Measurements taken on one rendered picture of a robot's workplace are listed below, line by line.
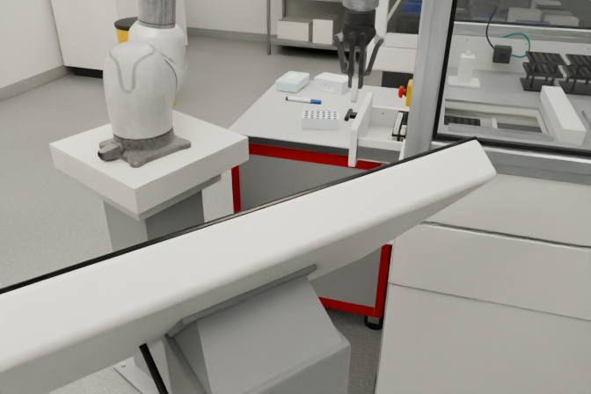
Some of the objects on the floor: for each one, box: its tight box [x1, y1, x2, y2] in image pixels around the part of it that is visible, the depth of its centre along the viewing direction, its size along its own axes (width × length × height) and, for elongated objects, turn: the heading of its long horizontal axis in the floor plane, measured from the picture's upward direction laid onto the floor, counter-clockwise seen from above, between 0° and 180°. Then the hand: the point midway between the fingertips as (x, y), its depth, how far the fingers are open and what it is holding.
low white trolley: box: [228, 80, 410, 330], centre depth 202 cm, size 58×62×76 cm
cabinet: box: [373, 282, 591, 394], centre depth 144 cm, size 95×103×80 cm
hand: (355, 88), depth 132 cm, fingers closed
